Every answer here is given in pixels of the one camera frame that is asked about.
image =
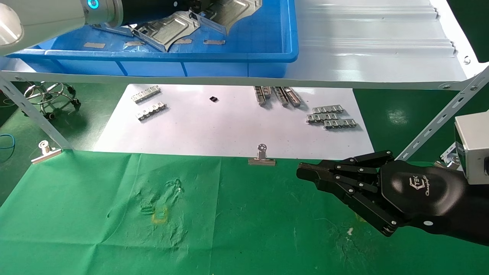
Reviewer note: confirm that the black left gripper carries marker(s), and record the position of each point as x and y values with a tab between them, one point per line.
153	7

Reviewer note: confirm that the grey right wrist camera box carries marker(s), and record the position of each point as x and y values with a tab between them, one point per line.
473	149

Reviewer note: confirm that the white paper sheet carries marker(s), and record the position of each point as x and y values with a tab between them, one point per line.
214	130

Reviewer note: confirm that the grey tape strip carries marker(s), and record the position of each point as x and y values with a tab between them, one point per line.
214	42
183	41
134	43
94	45

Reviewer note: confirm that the small silver rail part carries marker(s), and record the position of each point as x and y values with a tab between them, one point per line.
146	94
152	111

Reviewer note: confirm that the stamped sheet metal bracket part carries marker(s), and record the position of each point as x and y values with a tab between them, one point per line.
168	32
237	11
114	29

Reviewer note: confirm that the grey notched metal strip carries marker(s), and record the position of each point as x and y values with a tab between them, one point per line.
321	118
327	110
342	124

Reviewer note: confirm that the white metal shelf board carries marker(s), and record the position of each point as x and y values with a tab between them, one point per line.
363	57

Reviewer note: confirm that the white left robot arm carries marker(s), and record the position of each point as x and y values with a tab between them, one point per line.
46	19

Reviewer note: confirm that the blue plastic bin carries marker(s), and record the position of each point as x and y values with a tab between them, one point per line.
229	67

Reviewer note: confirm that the silver slide rail part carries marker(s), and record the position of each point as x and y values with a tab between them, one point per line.
293	97
267	91
281	97
260	96

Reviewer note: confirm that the white perforated shelf post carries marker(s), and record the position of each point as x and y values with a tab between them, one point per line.
439	118
34	114

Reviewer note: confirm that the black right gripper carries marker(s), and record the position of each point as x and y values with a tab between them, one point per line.
428	194

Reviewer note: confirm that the chair wheel base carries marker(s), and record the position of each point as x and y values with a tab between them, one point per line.
49	91

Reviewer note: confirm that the green table cloth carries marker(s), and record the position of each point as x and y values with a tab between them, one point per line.
248	214

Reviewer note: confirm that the small black clip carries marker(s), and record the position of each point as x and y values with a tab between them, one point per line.
214	99

